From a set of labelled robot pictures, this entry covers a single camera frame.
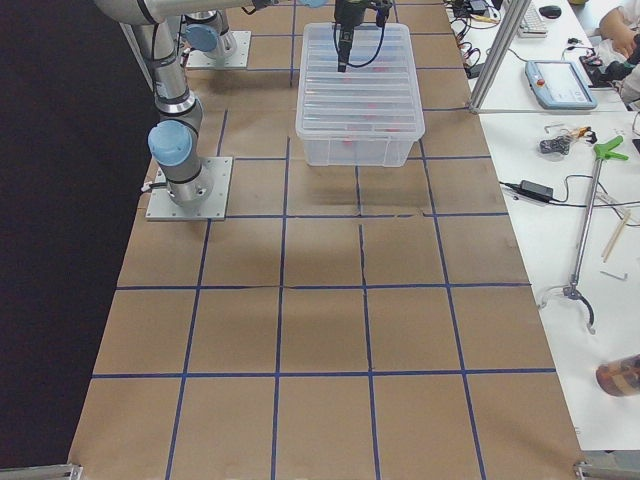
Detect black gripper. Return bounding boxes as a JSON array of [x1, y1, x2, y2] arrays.
[[334, 0, 394, 73]]

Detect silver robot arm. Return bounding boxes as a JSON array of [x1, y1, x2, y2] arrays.
[[178, 10, 251, 71], [95, 1, 275, 207]]

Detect clear ribbed box lid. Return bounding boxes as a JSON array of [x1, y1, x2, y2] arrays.
[[296, 22, 425, 142]]

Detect clear plastic storage box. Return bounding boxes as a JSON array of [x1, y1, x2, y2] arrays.
[[297, 130, 425, 167]]

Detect person's hand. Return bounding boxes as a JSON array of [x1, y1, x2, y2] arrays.
[[599, 8, 636, 58]]

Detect white keyboard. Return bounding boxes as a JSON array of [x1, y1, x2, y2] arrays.
[[517, 4, 548, 38]]

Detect black computer mouse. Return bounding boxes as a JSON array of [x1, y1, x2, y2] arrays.
[[538, 5, 562, 20]]

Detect blue teach pendant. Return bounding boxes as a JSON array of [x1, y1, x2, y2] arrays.
[[525, 60, 597, 110]]

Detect black power adapter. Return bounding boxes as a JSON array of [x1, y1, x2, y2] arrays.
[[519, 180, 554, 203]]

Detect brown paper table cover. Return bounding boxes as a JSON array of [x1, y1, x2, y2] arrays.
[[69, 1, 579, 479]]

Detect wooden chopsticks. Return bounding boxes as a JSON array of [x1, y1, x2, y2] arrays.
[[601, 210, 631, 263]]

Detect silver allen key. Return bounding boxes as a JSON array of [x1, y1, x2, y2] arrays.
[[600, 270, 628, 282]]

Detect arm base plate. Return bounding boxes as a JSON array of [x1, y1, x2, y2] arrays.
[[145, 157, 233, 221], [186, 27, 251, 70]]

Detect aluminium frame post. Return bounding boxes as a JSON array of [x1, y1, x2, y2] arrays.
[[468, 0, 530, 113]]

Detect black cable bundle bag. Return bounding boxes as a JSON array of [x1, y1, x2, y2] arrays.
[[538, 135, 573, 156]]

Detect green handled reach grabber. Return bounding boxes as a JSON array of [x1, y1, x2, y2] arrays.
[[538, 135, 628, 335]]

